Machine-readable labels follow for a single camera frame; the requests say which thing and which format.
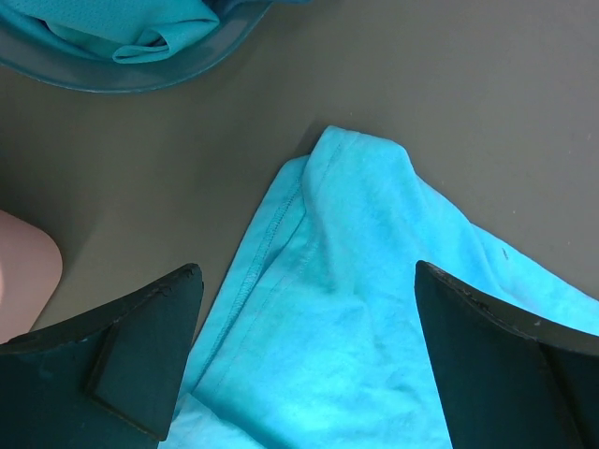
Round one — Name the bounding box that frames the teal plastic laundry bin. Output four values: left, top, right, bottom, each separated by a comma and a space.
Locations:
1, 2, 271, 94

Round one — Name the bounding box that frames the teal t shirt in bin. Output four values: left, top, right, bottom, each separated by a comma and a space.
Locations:
0, 0, 314, 66

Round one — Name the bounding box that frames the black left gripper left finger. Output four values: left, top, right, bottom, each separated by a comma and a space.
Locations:
1, 264, 204, 448

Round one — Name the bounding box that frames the light blue t shirt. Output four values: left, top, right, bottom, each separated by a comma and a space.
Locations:
165, 126, 598, 448

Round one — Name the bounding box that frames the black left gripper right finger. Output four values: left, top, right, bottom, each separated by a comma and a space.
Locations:
415, 261, 598, 448

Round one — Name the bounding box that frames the pink compartment tray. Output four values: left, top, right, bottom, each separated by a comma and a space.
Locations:
1, 211, 63, 343

